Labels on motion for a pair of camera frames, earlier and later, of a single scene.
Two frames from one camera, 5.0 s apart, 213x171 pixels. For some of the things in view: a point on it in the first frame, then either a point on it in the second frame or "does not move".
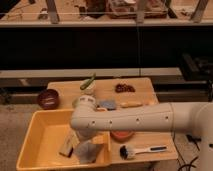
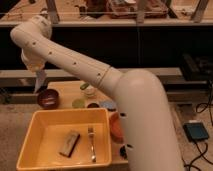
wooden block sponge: [68, 145] does not move
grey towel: [88, 152] -> [40, 80]
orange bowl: [122, 135] does not move
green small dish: [76, 103] does not move
